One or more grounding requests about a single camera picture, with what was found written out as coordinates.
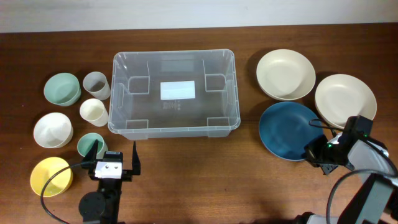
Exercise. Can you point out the white label in bin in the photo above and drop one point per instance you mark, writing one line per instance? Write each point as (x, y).
(177, 90)

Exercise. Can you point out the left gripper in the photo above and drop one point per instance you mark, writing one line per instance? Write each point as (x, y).
(127, 174)

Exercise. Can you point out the green bowl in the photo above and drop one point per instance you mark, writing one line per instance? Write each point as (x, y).
(62, 89)

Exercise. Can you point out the grey cup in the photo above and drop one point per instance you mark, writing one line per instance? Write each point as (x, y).
(97, 85)

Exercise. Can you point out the cream cup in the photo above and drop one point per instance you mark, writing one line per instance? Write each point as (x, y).
(94, 112)

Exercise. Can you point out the yellow bowl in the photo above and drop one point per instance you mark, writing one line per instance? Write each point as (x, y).
(47, 168)

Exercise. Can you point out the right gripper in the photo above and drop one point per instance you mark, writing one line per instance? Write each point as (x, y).
(310, 154)

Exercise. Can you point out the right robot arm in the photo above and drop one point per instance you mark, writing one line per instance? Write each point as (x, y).
(354, 148)

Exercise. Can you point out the beige plate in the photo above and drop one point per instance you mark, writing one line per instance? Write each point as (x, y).
(341, 96)
(285, 75)

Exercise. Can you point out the white bowl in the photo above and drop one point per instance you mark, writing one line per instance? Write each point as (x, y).
(54, 130)

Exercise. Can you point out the clear plastic storage bin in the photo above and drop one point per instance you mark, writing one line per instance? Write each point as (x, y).
(137, 112)

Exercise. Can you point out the green cup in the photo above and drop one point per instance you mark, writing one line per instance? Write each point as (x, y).
(86, 142)

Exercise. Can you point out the blue plate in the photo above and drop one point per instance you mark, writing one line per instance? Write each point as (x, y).
(284, 130)

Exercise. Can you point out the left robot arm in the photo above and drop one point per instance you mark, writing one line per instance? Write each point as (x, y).
(102, 205)

